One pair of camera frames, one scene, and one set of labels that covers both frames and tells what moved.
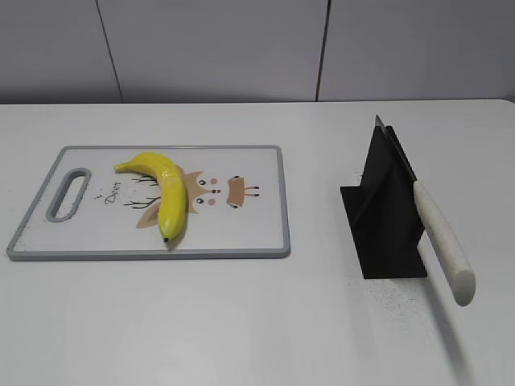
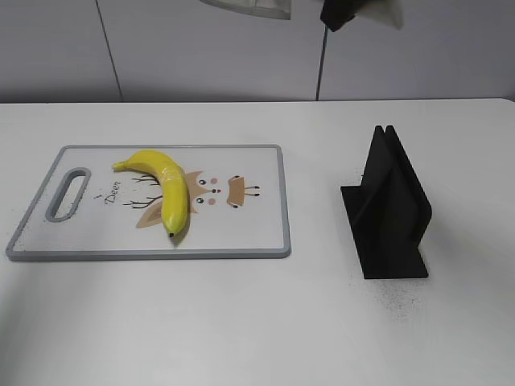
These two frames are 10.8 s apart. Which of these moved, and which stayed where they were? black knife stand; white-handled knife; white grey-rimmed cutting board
Moved: white-handled knife
Stayed: black knife stand; white grey-rimmed cutting board
